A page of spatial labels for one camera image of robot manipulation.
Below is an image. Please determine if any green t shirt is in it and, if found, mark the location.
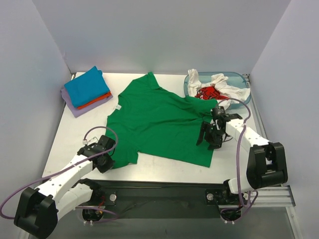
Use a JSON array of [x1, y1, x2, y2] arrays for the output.
[[106, 72, 217, 168]]

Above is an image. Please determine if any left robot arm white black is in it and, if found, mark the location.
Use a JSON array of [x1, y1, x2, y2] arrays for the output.
[[13, 135, 116, 239]]

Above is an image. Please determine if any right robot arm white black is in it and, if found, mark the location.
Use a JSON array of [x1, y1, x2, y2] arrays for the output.
[[196, 114, 288, 203]]

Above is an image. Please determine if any white t shirt red print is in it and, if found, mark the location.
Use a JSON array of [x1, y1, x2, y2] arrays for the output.
[[187, 69, 251, 110]]

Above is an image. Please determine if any folded lilac t shirt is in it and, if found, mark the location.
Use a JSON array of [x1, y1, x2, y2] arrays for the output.
[[61, 88, 113, 118]]

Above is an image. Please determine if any clear blue plastic bin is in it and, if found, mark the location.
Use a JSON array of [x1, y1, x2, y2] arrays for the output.
[[183, 71, 252, 109]]

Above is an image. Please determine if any folded orange t shirt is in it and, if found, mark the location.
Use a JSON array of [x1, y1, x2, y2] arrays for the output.
[[77, 92, 112, 110]]

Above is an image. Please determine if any folded blue t shirt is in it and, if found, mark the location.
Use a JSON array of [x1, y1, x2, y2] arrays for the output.
[[64, 66, 111, 108]]

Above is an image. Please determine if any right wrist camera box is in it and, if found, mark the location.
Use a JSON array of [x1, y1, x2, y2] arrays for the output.
[[211, 106, 226, 120]]

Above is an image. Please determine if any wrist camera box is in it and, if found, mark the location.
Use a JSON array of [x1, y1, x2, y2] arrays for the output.
[[211, 106, 226, 120], [82, 137, 99, 146]]

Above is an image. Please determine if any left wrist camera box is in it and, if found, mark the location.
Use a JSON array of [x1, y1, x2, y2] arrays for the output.
[[82, 137, 99, 146]]

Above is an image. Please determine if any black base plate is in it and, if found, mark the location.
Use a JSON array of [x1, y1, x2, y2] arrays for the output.
[[78, 179, 244, 223]]

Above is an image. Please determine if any aluminium frame rail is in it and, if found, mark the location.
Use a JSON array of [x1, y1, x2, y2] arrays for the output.
[[27, 186, 296, 210]]

